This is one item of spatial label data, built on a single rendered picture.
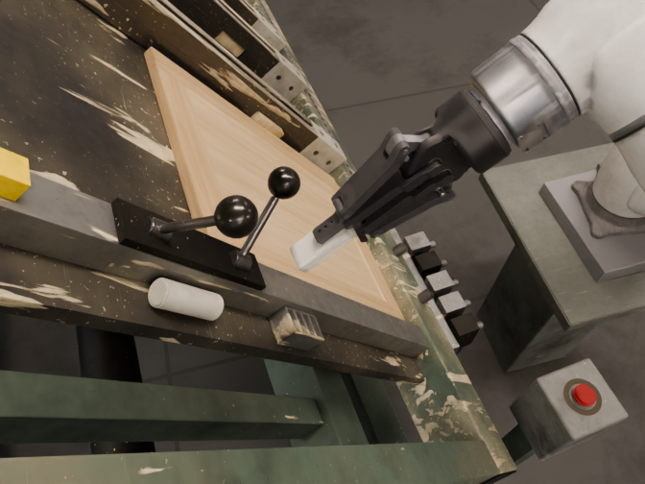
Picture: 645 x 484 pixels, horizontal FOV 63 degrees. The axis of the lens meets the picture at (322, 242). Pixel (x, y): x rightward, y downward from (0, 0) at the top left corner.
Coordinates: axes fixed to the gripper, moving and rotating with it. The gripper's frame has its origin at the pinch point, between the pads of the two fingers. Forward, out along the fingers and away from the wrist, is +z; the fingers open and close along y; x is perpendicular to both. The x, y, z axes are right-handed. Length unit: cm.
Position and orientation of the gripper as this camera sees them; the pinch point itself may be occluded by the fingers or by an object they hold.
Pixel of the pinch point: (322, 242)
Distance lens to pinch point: 55.2
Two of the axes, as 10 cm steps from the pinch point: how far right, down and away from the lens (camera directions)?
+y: 5.4, 2.8, 7.9
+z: -7.6, 5.6, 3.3
